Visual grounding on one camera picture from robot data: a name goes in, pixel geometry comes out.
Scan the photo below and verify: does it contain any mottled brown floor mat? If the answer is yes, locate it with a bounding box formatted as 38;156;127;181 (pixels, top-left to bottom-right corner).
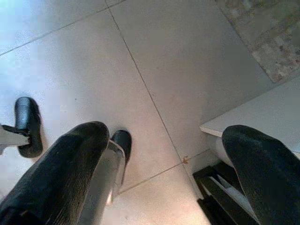
217;0;300;83

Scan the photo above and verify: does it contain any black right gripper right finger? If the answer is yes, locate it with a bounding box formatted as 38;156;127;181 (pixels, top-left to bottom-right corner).
221;125;300;225

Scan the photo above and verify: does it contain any robot right leg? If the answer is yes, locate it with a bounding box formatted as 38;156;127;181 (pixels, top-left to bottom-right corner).
93;129;133;207

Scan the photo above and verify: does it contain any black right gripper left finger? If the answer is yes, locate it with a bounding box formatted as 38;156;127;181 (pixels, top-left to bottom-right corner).
0;121;111;225

